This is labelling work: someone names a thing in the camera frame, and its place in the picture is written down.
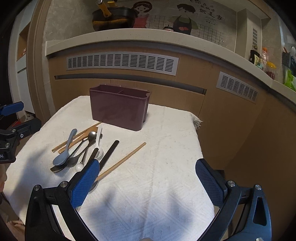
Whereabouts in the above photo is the light blue plastic spoon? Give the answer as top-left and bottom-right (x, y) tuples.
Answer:
(53, 128), (77, 166)

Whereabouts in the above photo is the steel spoon white ball end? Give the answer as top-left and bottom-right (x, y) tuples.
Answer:
(75, 131), (97, 172)

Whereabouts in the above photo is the wooden spoon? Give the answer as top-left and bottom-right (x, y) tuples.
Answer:
(68, 128), (93, 149)

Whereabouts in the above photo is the long black handled spoon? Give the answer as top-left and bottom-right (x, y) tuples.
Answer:
(89, 140), (119, 192)

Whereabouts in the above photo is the white plastic spoon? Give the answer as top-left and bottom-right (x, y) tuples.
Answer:
(95, 126), (103, 161)

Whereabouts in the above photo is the wooden chopstick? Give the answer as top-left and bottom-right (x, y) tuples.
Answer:
(52, 121), (101, 152)
(95, 142), (147, 182)

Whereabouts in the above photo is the cartoon kitchen backsplash sticker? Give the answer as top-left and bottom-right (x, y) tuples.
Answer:
(127, 1), (236, 51)

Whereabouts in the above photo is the black shovel shaped spoon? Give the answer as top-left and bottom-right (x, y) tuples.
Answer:
(50, 138), (87, 173)

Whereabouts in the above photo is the beige stone countertop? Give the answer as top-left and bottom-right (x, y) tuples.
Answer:
(45, 29), (295, 103)

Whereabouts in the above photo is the white textured table cloth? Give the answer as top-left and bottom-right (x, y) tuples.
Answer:
(4, 96), (214, 240)

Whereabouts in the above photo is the maroon plastic utensil holder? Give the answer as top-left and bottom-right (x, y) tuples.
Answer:
(89, 84), (151, 131)

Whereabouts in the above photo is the small grey vent grille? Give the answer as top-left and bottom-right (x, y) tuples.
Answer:
(216, 72), (258, 103)

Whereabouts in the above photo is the black and yellow wok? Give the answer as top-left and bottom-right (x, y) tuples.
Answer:
(92, 1), (137, 31)

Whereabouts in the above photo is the green plastic bag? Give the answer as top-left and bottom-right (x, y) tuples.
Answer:
(284, 69), (296, 91)

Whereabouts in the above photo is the jar with yellow lid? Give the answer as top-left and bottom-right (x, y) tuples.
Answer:
(265, 61), (276, 80)

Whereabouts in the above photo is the clear bottle orange cap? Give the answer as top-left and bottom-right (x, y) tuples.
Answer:
(260, 47), (268, 70)

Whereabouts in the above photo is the dark sauce bottle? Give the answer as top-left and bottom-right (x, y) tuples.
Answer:
(249, 49), (260, 66)

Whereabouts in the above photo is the long grey vent grille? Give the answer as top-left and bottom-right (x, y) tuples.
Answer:
(66, 51), (179, 76)

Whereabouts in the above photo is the dark metal face-handle spoon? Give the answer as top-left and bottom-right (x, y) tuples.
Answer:
(66, 133), (103, 168)

